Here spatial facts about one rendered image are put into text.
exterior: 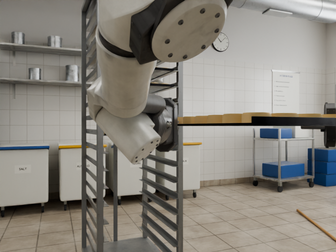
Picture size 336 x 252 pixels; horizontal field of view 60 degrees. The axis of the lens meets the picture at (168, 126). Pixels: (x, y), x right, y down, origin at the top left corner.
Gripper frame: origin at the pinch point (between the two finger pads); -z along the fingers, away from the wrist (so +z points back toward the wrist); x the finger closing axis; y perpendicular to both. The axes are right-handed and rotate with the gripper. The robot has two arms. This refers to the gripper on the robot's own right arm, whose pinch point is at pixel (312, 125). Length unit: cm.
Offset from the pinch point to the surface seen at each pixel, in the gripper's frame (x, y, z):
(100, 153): -14, -32, -93
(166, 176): -32, -74, -74
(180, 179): -31, -64, -62
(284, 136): -19, -385, -6
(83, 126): -1, -75, -137
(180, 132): -4, -64, -62
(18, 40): 103, -173, -309
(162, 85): 22, -59, -71
